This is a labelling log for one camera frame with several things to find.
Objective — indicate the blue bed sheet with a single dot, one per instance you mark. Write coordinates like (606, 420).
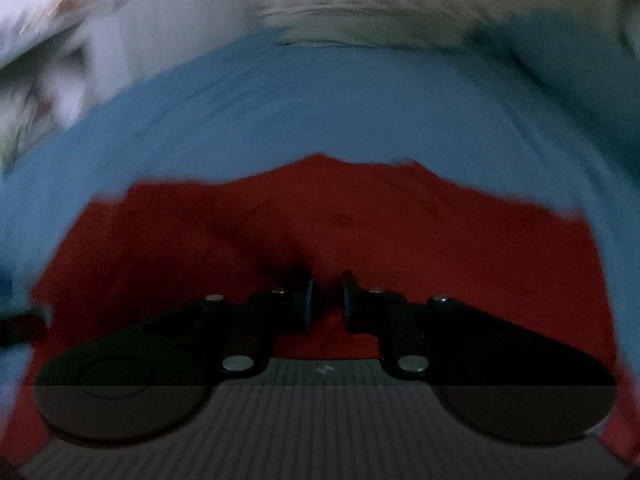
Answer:
(320, 105)

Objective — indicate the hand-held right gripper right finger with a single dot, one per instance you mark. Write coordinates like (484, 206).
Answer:
(347, 301)

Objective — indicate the red small garment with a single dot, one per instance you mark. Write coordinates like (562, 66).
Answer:
(200, 240)

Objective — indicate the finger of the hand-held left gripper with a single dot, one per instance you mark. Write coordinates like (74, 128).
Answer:
(20, 327)

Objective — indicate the printed cloth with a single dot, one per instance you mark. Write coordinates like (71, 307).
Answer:
(45, 15)

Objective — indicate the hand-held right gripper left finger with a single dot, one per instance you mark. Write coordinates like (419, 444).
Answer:
(306, 301)

